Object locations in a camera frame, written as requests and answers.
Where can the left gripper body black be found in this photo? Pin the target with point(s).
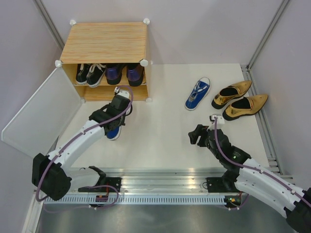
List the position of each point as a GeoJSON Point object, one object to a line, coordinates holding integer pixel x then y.
{"type": "Point", "coordinates": [122, 119]}

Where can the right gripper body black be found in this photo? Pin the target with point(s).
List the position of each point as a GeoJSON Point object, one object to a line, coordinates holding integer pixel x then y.
{"type": "Point", "coordinates": [203, 141]}

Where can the blue canvas sneaker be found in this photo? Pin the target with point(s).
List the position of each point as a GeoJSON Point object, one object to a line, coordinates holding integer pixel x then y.
{"type": "Point", "coordinates": [198, 93]}
{"type": "Point", "coordinates": [114, 134]}

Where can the purple loafer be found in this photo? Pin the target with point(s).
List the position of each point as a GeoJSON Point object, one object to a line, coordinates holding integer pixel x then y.
{"type": "Point", "coordinates": [113, 73]}
{"type": "Point", "coordinates": [134, 74]}

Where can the black canvas sneaker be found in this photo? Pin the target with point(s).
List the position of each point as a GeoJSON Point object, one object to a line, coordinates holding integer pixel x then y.
{"type": "Point", "coordinates": [82, 71]}
{"type": "Point", "coordinates": [95, 74]}

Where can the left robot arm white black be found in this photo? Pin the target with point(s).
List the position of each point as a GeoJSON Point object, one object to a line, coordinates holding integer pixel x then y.
{"type": "Point", "coordinates": [91, 132]}

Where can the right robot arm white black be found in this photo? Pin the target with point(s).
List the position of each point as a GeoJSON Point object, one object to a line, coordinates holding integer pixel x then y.
{"type": "Point", "coordinates": [248, 176]}

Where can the wooden shoe cabinet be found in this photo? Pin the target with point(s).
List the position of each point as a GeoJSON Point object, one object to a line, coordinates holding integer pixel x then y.
{"type": "Point", "coordinates": [110, 42]}

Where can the frosted white cabinet door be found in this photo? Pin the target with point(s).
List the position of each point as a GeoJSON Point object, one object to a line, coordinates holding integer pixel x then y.
{"type": "Point", "coordinates": [37, 125]}

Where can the gold loafer upper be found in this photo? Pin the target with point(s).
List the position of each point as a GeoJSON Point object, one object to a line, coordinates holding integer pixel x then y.
{"type": "Point", "coordinates": [231, 92]}

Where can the gold loafer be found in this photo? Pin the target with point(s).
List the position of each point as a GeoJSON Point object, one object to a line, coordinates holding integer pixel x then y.
{"type": "Point", "coordinates": [247, 106]}
{"type": "Point", "coordinates": [231, 92]}

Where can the gold loafer lower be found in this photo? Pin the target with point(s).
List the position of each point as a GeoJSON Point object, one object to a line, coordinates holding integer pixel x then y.
{"type": "Point", "coordinates": [247, 106]}

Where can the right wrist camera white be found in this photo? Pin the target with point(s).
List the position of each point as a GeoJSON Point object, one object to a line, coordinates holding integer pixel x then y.
{"type": "Point", "coordinates": [217, 119]}

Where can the aluminium mounting rail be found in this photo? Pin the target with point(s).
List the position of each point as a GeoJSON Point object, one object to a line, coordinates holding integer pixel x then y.
{"type": "Point", "coordinates": [126, 181]}

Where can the white slotted cable duct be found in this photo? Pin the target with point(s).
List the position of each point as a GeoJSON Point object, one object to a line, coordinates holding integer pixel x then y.
{"type": "Point", "coordinates": [140, 199]}

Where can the left aluminium frame post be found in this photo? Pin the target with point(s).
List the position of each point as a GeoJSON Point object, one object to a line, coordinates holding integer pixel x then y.
{"type": "Point", "coordinates": [49, 22]}

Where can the aluminium frame post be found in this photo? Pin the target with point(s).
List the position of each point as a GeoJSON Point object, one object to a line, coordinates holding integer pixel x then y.
{"type": "Point", "coordinates": [49, 22]}
{"type": "Point", "coordinates": [270, 29]}

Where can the right aluminium frame post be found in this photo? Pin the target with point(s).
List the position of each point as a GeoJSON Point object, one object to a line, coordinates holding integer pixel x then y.
{"type": "Point", "coordinates": [270, 29]}

